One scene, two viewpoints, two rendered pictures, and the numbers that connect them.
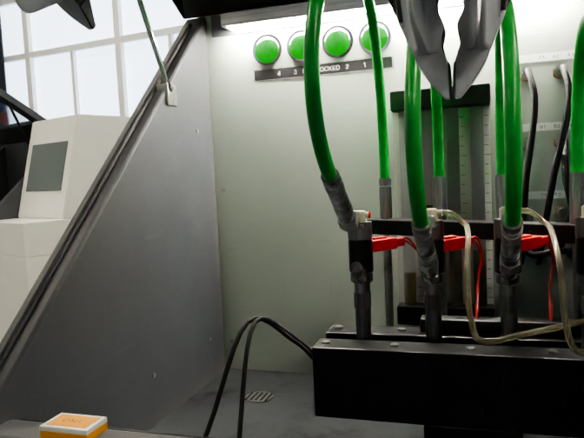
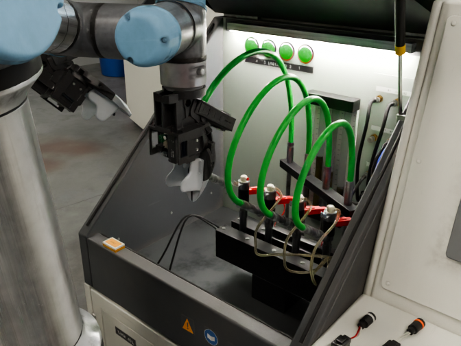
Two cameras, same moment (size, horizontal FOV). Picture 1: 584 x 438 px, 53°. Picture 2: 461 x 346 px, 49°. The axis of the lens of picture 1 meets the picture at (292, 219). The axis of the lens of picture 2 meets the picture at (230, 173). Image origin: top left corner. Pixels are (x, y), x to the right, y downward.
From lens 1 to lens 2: 0.75 m
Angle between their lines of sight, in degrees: 29
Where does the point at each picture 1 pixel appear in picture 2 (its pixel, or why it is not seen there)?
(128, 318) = (157, 189)
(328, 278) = (272, 177)
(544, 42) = (392, 82)
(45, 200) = not seen: hidden behind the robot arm
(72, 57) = not seen: outside the picture
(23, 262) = not seen: hidden behind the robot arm
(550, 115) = (389, 124)
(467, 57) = (195, 191)
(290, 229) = (256, 147)
